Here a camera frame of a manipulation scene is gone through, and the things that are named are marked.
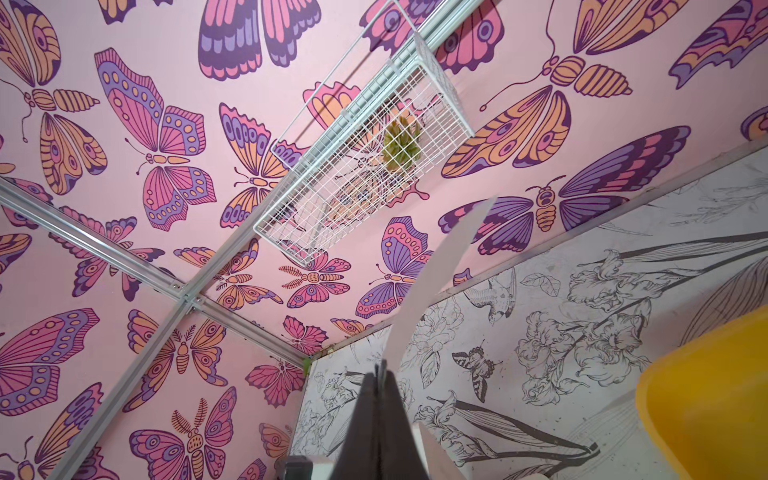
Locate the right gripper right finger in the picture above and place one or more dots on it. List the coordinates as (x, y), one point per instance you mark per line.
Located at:
(398, 454)

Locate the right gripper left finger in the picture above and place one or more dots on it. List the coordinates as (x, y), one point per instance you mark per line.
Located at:
(360, 454)

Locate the new menu sheet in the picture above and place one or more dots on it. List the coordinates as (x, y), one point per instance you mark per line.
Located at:
(437, 272)

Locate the clear acrylic menu holder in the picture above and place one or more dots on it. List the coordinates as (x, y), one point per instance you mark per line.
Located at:
(436, 461)

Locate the yellow plastic tray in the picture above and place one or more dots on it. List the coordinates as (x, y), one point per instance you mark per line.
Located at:
(704, 405)

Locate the green item in basket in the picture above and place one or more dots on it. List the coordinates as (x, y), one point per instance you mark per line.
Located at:
(401, 147)

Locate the white wire wall basket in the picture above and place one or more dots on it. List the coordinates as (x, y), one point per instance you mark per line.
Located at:
(341, 180)

